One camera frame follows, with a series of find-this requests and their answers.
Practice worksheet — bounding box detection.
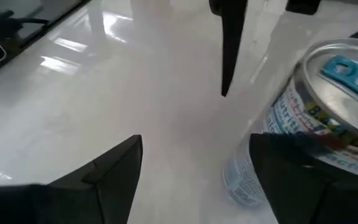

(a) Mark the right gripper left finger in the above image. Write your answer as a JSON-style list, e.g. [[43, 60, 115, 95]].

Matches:
[[0, 134, 144, 224]]

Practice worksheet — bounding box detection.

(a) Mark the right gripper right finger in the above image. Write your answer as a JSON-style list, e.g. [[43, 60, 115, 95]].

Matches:
[[249, 132, 358, 224]]

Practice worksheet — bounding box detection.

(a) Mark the silver and blue slim can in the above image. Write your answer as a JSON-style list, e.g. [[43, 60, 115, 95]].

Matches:
[[222, 37, 358, 208]]

